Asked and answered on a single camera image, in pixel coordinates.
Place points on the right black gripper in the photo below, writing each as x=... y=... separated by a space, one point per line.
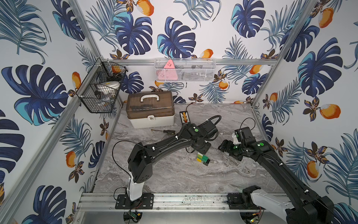
x=223 y=147

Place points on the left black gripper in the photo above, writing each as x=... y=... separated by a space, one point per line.
x=202 y=148

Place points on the dark green long lego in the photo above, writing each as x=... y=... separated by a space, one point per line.
x=205 y=159

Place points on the lime lego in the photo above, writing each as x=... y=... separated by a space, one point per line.
x=199 y=156

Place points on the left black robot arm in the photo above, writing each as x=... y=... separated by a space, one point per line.
x=142 y=157

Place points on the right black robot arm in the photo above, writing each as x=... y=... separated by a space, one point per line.
x=304 y=205

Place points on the black remote control box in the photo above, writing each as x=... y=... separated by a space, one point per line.
x=184 y=117

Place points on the brown lidded storage box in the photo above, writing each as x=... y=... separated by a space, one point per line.
x=150 y=109

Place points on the pink triangle object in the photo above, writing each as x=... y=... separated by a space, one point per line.
x=168 y=73

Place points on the white object in basket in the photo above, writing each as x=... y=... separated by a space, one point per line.
x=108 y=87

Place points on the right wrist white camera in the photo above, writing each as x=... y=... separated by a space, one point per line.
x=236 y=140

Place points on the yellow handled screwdriver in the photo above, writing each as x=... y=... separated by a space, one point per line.
x=171 y=132

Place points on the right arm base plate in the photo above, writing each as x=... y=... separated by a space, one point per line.
x=241 y=201

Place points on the aluminium front rail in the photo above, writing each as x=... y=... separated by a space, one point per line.
x=166 y=202

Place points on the clear wall shelf tray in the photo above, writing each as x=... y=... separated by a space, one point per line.
x=190 y=70

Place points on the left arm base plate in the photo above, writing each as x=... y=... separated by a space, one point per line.
x=134 y=201

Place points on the black wire basket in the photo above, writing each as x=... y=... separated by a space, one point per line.
x=102 y=71

